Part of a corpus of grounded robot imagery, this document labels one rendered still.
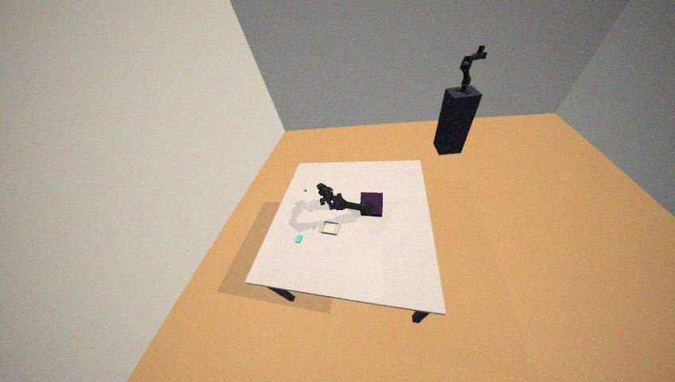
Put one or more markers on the pale beige shallow tray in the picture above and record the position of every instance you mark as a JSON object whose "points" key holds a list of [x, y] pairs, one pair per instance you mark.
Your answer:
{"points": [[330, 228]]}

